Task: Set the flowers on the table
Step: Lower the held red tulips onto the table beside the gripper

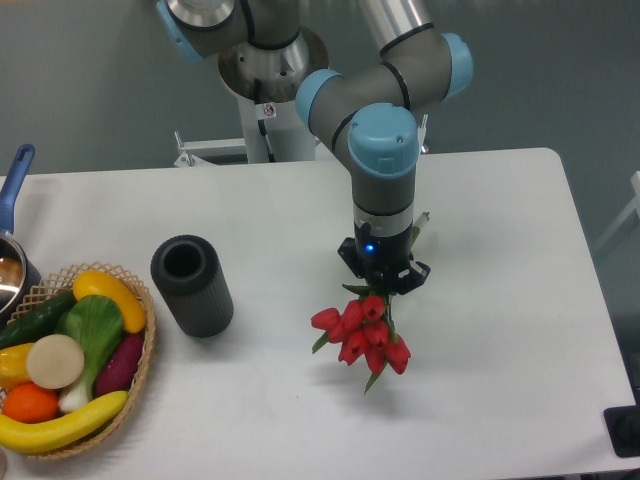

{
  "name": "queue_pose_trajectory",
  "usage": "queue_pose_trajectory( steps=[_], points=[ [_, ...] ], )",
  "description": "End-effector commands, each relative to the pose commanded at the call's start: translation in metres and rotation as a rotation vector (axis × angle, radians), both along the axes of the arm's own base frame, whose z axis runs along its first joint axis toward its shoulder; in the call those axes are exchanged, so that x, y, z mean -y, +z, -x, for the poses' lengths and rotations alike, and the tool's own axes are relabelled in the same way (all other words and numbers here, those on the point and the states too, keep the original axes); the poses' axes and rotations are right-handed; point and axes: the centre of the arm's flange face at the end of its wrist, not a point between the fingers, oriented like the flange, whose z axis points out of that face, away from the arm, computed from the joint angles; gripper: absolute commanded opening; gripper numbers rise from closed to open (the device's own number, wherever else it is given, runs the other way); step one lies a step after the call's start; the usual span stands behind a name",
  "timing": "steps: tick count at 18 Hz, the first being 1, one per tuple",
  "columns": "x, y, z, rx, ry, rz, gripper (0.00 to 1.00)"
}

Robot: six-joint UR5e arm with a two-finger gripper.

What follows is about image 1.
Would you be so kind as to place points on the red tulip bouquet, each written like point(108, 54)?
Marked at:
point(365, 327)

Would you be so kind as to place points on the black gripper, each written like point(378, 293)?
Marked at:
point(366, 253)

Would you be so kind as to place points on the yellow banana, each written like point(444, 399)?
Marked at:
point(58, 433)

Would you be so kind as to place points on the orange fruit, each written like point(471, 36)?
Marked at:
point(30, 403)

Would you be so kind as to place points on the green bok choy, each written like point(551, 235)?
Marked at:
point(96, 324)

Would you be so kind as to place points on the green cucumber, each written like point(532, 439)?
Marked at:
point(38, 322)

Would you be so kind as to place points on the black device at table edge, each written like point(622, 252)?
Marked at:
point(623, 428)

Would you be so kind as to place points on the woven wicker basket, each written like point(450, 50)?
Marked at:
point(62, 281)

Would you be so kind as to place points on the yellow pepper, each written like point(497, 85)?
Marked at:
point(13, 366)

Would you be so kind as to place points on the purple sweet potato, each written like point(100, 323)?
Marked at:
point(119, 371)

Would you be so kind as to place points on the white frame at right edge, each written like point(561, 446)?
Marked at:
point(622, 224)

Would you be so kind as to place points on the beige round slice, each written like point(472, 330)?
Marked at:
point(55, 361)

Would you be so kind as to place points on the blue handled saucepan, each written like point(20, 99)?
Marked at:
point(18, 274)

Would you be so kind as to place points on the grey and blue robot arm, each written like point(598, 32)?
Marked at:
point(379, 144)

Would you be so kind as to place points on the dark grey ribbed vase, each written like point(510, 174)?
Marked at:
point(187, 272)

